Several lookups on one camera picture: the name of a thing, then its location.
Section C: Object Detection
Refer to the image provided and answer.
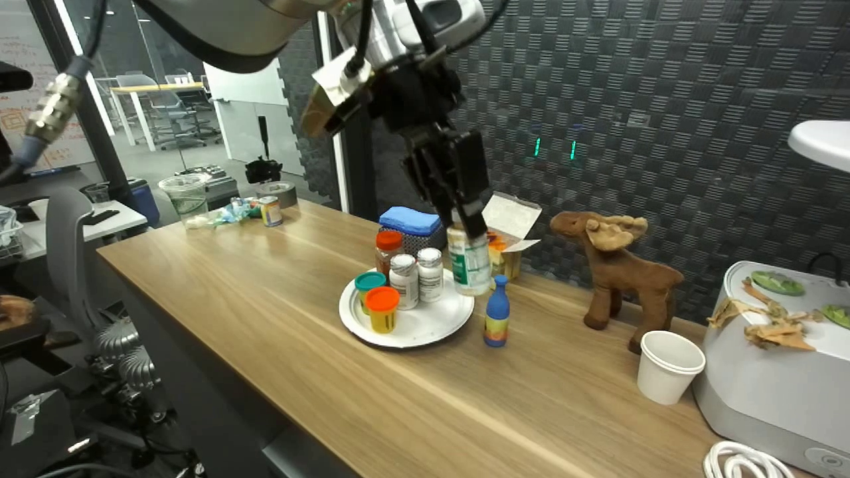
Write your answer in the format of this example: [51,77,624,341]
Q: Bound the blue sponge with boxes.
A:
[377,206,444,239]

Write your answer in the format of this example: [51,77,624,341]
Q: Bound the black cable with metal connector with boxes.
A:
[0,0,112,183]

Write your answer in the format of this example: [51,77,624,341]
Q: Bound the green-label white supplement bottle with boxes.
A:
[444,223,494,300]

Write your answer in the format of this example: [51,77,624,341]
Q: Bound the white hydroponic planter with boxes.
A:
[689,259,850,478]

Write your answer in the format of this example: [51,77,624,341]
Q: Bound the clear plastic wrappers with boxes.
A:
[182,198,260,231]

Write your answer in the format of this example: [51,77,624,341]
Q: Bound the white planter lamp head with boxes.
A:
[785,117,850,176]

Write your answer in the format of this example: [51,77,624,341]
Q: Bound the dried brown plant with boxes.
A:
[705,277,821,353]

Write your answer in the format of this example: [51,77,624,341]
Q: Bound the blue toy bowling pin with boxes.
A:
[480,271,511,352]

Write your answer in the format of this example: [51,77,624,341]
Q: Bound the white paper cup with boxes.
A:
[634,330,708,409]

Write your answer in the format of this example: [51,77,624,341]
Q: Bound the orange-lid dough container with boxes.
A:
[363,285,403,338]

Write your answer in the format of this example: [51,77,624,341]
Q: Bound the metal bowl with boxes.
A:
[239,179,300,212]

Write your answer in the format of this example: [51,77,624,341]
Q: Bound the yellow open cardboard box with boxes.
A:
[480,191,543,288]

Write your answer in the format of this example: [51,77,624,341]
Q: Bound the brown moose plush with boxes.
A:
[547,208,687,357]

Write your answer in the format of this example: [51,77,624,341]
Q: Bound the white bucket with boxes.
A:
[157,170,218,222]

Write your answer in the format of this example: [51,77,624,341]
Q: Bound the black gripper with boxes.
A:
[368,53,494,243]

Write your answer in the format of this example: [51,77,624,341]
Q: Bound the white pill bottle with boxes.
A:
[387,253,420,311]
[413,244,445,303]

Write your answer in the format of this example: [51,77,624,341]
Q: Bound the teal-lid dough container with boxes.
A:
[352,268,391,320]

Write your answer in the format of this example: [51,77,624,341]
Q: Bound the white side desk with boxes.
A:
[0,198,149,264]

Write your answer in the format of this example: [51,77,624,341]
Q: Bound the white paper plate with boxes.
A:
[337,267,477,352]

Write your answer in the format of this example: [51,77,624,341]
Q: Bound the small labelled jar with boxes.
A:
[258,195,287,230]

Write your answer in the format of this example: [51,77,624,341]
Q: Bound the white coiled cable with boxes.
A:
[701,439,796,478]

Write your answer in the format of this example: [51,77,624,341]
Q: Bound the blue bin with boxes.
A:
[120,179,165,230]

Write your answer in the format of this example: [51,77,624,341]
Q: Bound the black desk gadget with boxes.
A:
[244,114,283,186]

